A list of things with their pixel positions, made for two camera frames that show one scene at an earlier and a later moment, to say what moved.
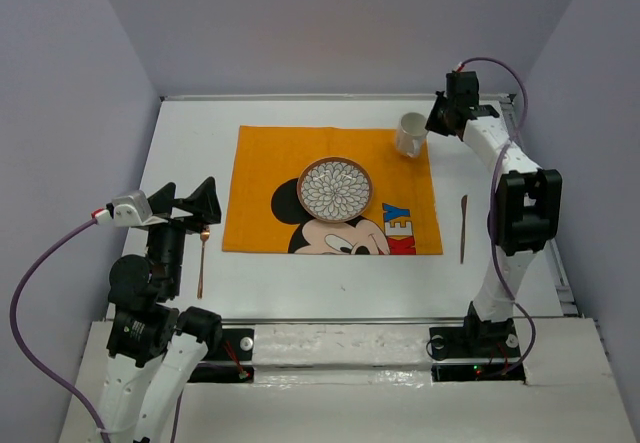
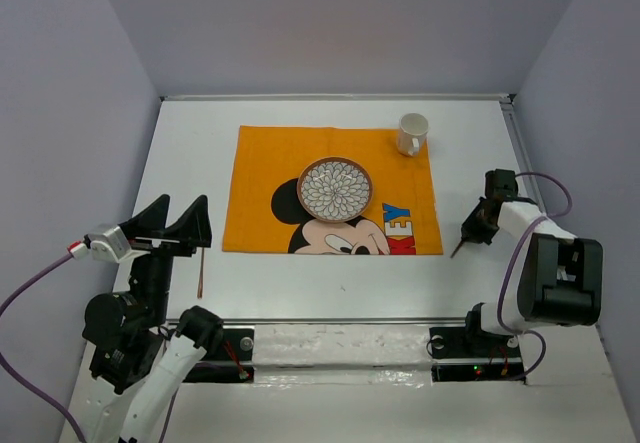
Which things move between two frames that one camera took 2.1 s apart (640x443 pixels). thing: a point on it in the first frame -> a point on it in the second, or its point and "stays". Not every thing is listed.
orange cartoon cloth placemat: [263, 213] stays
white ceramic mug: [411, 134] stays
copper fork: [204, 235] stays
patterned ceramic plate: [334, 189] stays
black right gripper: [434, 122] -> [471, 232]
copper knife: [463, 206] -> [460, 244]
